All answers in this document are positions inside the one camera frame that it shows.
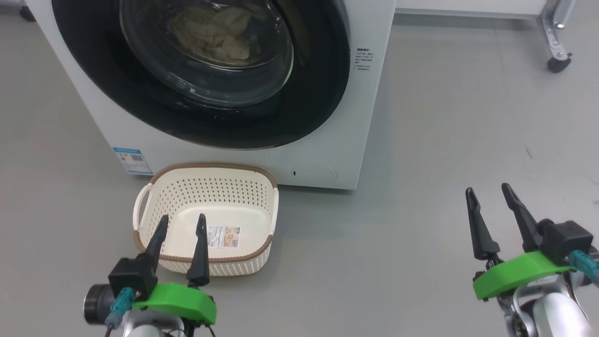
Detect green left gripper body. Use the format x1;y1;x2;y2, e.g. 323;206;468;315
132;282;217;326

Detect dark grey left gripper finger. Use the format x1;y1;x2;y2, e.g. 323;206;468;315
186;213;211;287
143;214;170;281

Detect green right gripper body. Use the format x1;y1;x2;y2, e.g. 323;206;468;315
473;251;577;301

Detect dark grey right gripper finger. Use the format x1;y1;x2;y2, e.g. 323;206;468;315
465;187;501;261
501;183;543;253

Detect washing machine glass door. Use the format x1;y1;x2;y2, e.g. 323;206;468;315
51;0;351;150

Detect white front-load washing machine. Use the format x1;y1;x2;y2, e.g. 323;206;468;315
26;0;397;190

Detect paper basket label sticker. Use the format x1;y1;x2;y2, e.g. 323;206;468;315
207;226;241;249

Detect cream perforated laundry basket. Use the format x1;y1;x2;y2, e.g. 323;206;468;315
132;162;280;277

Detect blue energy label sticker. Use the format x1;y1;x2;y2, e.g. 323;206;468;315
112;147;153;176

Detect white drain filter flap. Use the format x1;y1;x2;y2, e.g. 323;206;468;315
290;165;337;183

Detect teal connector left camera cable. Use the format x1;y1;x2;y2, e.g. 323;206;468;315
104;287;136;337

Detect teal connector camera cable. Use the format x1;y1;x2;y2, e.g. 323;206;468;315
570;250;599;287
104;287;136;337

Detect teal connector right camera cable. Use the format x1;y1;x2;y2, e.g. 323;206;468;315
570;250;599;287

